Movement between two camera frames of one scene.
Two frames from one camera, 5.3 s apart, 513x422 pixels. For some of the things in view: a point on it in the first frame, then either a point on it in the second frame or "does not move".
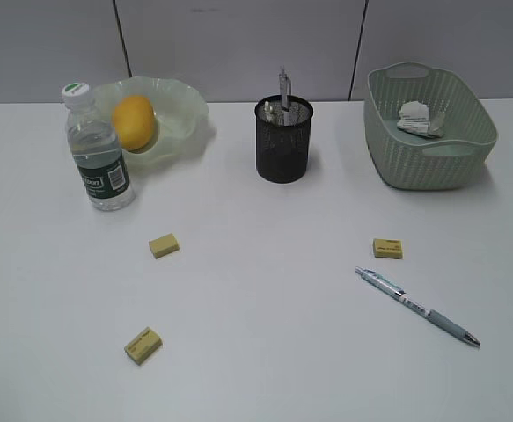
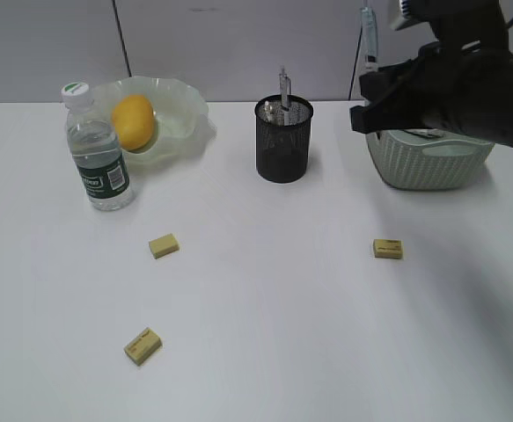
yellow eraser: (384, 248) does not move
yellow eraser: (143, 346) does not move
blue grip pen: (414, 306) → (370, 26)
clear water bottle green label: (95, 149) does not move
